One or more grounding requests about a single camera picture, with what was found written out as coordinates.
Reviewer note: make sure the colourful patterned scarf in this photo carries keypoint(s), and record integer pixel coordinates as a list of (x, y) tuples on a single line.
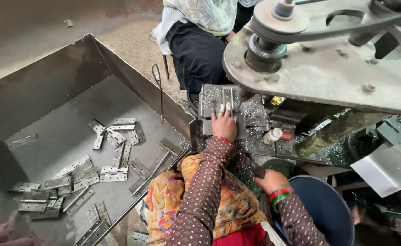
[(166, 198)]

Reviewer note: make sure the metal stool leg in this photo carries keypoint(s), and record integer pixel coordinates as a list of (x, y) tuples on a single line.
[(166, 67)]

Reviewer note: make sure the grey drilling machine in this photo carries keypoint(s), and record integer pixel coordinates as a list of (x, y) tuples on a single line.
[(326, 68)]

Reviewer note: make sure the red and green bangles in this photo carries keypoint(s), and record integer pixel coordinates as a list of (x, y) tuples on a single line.
[(279, 195)]

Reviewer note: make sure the lone steel hinge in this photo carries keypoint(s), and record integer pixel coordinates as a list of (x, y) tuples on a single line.
[(139, 238)]

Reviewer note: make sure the large sheet metal bin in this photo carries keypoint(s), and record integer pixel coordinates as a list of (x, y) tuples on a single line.
[(67, 102)]

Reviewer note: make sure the white bottle with red cap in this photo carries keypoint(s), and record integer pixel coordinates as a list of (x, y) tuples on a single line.
[(274, 135)]

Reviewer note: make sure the person's left hand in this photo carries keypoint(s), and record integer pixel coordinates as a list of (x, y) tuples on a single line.
[(223, 126)]

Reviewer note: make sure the bent shiny metal sheet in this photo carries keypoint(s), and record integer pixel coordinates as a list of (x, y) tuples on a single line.
[(385, 172)]

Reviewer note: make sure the pile of steel hinges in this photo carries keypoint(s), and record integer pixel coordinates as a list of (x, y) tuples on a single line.
[(84, 176)]

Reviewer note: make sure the black drive belt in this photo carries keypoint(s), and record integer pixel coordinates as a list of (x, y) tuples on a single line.
[(323, 32)]

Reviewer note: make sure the person's left fingers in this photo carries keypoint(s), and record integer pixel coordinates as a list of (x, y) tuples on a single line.
[(225, 109)]

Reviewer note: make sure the blue plastic bucket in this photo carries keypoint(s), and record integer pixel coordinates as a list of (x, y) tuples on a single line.
[(323, 208)]

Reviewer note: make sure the person's right hand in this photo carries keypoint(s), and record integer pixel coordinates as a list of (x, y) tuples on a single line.
[(273, 180)]

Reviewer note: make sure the metal jig plate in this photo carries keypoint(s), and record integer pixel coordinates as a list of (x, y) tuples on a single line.
[(209, 99)]

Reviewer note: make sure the person's right fingers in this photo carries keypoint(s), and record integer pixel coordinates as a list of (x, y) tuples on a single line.
[(260, 182)]

